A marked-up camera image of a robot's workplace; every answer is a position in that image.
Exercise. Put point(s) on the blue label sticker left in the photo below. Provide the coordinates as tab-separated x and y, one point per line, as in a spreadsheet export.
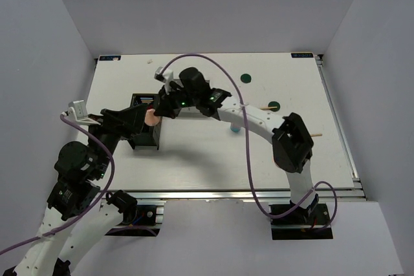
109	58

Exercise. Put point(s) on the black mesh organizer box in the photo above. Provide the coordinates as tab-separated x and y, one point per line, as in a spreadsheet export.
150	136

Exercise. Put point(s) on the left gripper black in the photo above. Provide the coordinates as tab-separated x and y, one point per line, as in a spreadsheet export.
126	123

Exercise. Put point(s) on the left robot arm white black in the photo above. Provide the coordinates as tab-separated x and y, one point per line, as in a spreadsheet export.
78	212

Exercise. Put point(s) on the dark green round puff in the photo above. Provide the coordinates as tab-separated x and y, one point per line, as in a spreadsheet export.
274	103
246	78

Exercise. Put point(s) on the blue label sticker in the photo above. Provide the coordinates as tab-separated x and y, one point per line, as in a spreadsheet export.
302	55
109	58

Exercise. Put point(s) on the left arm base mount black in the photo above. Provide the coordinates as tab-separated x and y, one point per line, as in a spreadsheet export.
144	221

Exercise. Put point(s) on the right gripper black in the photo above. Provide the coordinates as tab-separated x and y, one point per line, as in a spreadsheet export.
166	107

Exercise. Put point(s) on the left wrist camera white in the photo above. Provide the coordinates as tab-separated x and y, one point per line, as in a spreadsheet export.
77	112

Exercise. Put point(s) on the white slotted organizer box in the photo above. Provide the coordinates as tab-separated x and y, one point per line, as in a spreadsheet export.
188	112

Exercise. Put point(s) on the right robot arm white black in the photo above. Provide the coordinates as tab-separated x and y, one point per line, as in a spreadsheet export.
289	137

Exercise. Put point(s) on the peach puff with ribbon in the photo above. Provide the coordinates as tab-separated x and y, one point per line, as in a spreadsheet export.
151	119

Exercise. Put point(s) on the white spray bottle teal base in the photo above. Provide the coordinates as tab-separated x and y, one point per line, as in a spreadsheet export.
235	127

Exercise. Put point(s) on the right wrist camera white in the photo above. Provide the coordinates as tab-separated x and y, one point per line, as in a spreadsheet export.
166	76

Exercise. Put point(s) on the blue label sticker right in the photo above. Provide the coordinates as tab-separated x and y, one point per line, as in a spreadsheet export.
302	55

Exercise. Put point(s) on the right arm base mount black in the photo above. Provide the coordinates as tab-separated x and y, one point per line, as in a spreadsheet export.
292	227

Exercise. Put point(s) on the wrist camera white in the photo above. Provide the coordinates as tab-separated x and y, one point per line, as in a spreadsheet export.
166	76
77	112

